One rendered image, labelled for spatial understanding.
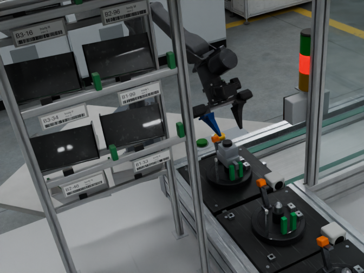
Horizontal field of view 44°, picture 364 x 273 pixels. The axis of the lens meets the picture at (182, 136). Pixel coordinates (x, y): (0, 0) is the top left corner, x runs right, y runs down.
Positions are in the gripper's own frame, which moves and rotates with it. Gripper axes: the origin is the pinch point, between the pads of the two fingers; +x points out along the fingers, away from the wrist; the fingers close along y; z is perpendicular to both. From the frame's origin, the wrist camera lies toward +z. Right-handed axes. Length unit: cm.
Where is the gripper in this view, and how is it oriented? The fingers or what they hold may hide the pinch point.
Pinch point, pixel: (226, 121)
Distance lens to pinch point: 127.3
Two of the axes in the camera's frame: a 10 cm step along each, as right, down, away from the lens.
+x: 3.5, 9.4, -0.6
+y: 9.0, -3.1, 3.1
